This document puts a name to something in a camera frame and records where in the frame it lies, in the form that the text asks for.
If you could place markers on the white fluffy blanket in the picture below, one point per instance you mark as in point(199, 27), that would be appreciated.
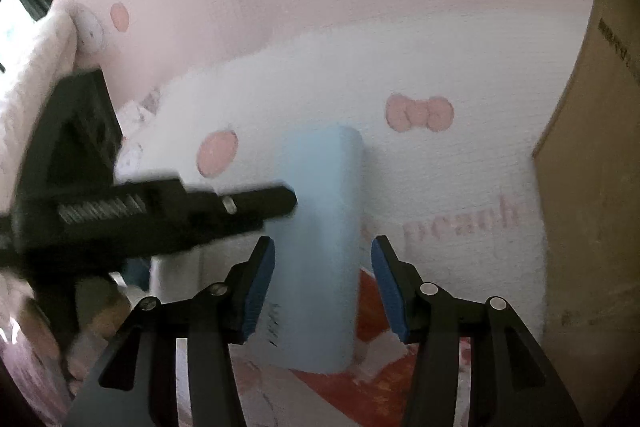
point(30, 82)

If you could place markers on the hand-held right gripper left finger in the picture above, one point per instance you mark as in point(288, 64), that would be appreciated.
point(257, 292)

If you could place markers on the brown cardboard box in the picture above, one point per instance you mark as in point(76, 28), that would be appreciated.
point(590, 207)

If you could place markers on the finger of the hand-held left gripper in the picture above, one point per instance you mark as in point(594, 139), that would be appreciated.
point(200, 212)

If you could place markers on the person's left hand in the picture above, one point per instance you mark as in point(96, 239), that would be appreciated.
point(107, 312)

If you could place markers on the person's left forearm pink sleeve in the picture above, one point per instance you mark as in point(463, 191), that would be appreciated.
point(30, 377)

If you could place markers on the red booklet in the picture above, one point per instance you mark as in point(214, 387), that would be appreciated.
point(385, 382)

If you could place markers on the light blue box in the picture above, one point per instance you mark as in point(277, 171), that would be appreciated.
point(320, 207)

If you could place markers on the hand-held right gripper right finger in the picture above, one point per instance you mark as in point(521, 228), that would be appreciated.
point(387, 292)

